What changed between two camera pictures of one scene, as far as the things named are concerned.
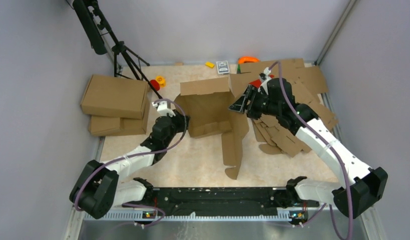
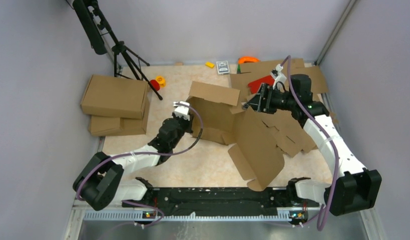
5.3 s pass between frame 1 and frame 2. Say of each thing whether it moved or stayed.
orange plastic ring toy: stayed
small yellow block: stayed
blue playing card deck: stayed
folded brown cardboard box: stayed
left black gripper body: moved
